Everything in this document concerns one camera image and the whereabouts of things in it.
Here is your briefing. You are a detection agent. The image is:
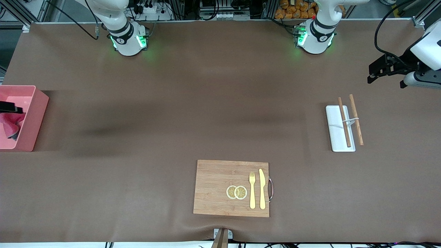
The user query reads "red cloth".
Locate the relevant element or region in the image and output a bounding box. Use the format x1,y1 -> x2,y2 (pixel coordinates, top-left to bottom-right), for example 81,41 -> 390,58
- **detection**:
0,111 -> 27,141

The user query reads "pink plastic bin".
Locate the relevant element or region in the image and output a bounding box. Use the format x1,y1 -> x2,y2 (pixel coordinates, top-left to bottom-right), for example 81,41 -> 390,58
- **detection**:
0,85 -> 50,153

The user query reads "white rectangular tray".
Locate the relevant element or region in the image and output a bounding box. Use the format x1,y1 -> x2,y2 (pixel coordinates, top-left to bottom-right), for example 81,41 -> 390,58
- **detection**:
325,105 -> 356,153

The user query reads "orange snack bags pile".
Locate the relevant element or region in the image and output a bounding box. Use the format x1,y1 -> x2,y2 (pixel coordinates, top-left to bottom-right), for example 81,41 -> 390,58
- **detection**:
274,0 -> 321,20

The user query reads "white power strip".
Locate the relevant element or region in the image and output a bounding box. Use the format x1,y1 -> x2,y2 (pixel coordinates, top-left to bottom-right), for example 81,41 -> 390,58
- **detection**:
132,0 -> 173,21

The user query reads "yellow knife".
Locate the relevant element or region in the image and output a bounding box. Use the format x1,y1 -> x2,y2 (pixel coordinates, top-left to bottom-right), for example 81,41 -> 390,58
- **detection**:
258,168 -> 267,210

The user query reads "brown table mat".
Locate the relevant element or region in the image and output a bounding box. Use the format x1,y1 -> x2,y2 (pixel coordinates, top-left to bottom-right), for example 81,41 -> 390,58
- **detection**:
0,20 -> 441,244

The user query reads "yellow fork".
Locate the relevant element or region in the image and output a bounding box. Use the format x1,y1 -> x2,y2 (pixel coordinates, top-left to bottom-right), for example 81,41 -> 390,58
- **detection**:
249,171 -> 257,210

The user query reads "wooden cutting board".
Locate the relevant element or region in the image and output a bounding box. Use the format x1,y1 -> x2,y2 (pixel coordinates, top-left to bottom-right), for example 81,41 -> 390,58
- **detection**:
193,159 -> 275,218

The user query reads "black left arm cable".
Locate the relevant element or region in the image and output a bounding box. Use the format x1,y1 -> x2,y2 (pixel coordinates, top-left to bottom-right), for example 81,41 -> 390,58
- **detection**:
375,0 -> 418,66

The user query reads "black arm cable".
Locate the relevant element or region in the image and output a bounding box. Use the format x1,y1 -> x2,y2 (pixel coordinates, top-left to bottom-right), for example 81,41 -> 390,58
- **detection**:
46,0 -> 101,41
375,0 -> 418,66

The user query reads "aluminium frame profile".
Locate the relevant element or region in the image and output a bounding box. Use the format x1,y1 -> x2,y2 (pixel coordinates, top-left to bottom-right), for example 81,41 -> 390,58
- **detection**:
0,0 -> 53,32

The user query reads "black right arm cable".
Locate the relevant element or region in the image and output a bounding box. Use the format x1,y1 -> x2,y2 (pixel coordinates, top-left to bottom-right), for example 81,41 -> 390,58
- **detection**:
46,0 -> 101,41

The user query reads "silver metal bracket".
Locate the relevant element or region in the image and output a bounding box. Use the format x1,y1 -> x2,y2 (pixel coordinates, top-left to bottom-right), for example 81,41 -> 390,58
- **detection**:
213,228 -> 234,240

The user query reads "brown wooden post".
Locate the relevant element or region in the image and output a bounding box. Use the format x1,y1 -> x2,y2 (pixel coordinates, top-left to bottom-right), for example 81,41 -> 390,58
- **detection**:
211,229 -> 229,248

